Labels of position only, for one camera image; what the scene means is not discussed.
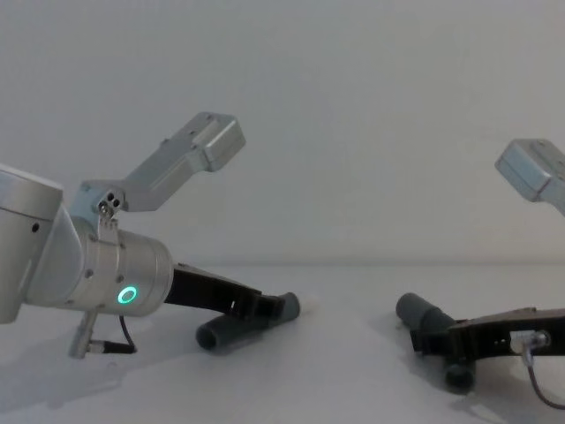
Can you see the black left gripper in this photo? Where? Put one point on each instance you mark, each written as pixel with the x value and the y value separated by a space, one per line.
pixel 207 287

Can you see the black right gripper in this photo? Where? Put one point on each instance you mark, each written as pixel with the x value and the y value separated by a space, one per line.
pixel 485 338

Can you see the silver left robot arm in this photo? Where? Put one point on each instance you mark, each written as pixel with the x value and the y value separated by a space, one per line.
pixel 110 274

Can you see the white table cloth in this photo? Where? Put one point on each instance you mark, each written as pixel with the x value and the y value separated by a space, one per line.
pixel 282 380

